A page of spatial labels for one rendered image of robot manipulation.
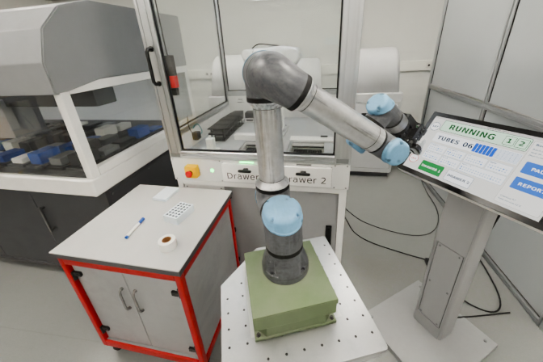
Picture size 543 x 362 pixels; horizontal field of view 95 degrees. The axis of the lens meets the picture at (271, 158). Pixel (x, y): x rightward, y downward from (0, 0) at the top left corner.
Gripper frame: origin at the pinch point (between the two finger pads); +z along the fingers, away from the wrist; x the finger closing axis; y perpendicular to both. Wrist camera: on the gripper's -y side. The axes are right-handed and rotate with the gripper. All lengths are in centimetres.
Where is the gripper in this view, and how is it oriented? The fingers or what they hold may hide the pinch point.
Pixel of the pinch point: (416, 153)
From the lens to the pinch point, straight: 113.9
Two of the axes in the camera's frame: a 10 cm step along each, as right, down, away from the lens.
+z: 7.2, 4.1, 5.5
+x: -4.4, -3.5, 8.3
